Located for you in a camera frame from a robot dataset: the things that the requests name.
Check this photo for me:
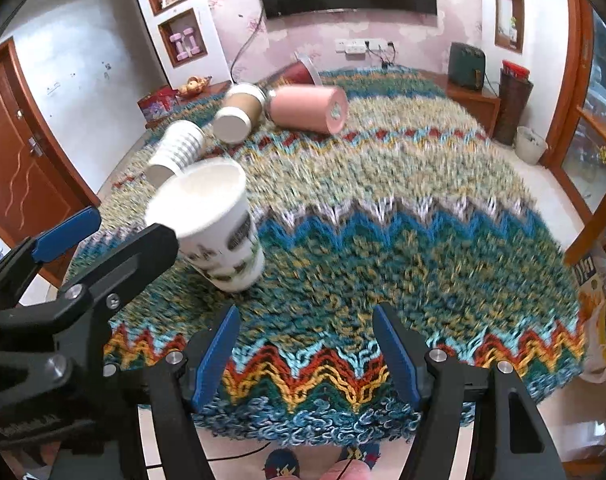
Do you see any low wooden cabinet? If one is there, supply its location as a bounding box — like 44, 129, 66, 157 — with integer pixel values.
445, 82, 501, 139

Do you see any white ribbed paper cup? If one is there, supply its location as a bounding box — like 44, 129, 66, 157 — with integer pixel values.
147, 120, 208, 186

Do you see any person's patterned sock foot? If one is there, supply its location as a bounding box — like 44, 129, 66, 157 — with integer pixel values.
264, 449, 304, 480
340, 442, 382, 467

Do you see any brown paper cup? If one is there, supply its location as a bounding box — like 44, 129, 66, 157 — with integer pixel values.
213, 83, 267, 144

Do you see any white waste bin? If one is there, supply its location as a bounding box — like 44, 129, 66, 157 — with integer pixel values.
514, 126, 549, 166

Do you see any wooden glass-door cabinet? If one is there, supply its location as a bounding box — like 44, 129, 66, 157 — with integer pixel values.
540, 0, 606, 267

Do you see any white power strip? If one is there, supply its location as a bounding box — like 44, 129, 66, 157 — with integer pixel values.
334, 37, 388, 55

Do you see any dark red cup clear lid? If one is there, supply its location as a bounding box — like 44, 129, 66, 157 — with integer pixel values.
281, 52, 323, 86

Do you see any black wall cable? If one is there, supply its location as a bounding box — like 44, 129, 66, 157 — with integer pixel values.
228, 10, 267, 84

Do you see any white green-printed paper cup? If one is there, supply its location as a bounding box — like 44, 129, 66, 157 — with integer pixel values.
144, 160, 266, 293

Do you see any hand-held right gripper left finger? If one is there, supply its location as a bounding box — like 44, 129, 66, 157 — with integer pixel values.
143, 304, 242, 480

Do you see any red printed box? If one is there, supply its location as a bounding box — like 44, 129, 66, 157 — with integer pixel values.
137, 87, 180, 122

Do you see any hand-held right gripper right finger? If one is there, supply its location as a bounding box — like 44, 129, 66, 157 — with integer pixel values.
372, 303, 569, 480

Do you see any white wall shelf unit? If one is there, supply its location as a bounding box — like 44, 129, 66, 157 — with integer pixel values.
128, 0, 234, 92

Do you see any dark green appliance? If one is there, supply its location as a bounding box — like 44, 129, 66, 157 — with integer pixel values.
448, 42, 485, 92

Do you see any colourful knitted zigzag blanket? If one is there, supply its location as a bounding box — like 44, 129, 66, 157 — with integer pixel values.
65, 67, 586, 448

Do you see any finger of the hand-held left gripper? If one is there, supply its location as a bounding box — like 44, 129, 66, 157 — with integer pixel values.
0, 206, 102, 311
0, 223, 180, 343

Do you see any pink tumbler cup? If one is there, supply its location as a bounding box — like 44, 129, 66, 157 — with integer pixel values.
267, 85, 349, 135

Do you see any tall brown basket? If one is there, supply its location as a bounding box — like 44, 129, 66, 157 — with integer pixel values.
493, 60, 534, 146

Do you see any fruit basket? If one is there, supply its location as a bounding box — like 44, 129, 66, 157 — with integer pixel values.
177, 76, 214, 99

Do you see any thin black floor cable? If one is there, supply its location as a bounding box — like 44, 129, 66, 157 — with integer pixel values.
148, 440, 275, 472

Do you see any brown wooden door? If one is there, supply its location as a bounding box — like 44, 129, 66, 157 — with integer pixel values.
0, 37, 102, 286

